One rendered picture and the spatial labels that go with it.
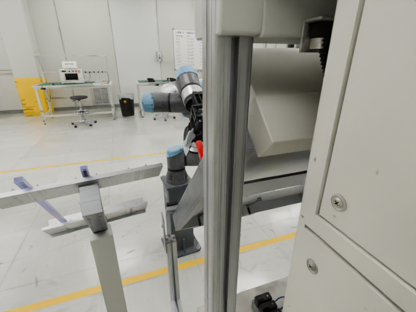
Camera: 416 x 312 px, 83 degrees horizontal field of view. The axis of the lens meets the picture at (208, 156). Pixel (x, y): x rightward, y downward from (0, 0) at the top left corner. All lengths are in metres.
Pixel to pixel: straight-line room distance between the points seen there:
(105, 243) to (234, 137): 0.59
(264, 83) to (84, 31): 7.19
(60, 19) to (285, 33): 7.33
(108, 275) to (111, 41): 6.85
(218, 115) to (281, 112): 0.08
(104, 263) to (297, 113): 0.69
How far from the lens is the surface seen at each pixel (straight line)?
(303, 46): 0.27
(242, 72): 0.25
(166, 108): 0.92
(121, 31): 7.39
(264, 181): 0.49
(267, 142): 0.27
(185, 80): 0.83
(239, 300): 0.84
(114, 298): 0.93
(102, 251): 0.79
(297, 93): 0.32
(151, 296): 1.65
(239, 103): 0.25
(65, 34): 7.47
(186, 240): 1.79
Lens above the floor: 1.29
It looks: 22 degrees down
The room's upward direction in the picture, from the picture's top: straight up
